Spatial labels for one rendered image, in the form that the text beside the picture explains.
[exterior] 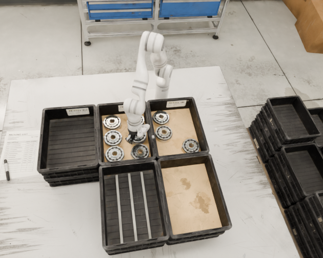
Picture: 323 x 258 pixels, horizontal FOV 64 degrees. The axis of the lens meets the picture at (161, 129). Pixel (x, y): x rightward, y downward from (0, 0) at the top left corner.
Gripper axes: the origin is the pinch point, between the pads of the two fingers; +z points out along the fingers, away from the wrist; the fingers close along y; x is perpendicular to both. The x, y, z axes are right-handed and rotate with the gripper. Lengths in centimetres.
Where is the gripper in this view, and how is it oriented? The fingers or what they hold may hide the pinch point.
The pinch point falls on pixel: (134, 138)
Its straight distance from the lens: 151.2
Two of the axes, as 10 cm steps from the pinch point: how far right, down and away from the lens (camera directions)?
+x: 8.2, 5.2, -2.5
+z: -0.9, 5.4, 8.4
